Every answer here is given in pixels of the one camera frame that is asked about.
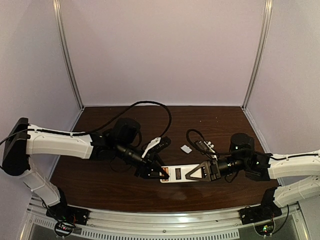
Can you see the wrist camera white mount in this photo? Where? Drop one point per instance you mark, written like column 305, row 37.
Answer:
column 156, row 145
column 206, row 146

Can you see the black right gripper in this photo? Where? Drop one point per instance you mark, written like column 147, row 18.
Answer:
column 213, row 170

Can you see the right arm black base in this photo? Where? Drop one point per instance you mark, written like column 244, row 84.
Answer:
column 262, row 215

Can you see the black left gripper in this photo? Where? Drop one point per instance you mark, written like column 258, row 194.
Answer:
column 147, row 165

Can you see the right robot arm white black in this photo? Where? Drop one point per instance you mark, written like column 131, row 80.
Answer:
column 260, row 167

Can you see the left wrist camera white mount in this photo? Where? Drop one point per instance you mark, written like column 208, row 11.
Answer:
column 156, row 145

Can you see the grey battery compartment cover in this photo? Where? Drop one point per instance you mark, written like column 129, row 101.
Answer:
column 186, row 149

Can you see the white remote control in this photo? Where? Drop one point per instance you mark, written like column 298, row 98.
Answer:
column 177, row 173

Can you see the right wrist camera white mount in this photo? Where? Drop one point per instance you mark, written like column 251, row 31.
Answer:
column 206, row 146

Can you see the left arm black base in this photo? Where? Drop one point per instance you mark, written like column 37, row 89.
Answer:
column 66, row 216

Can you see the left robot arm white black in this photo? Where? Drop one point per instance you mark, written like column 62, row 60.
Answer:
column 26, row 140

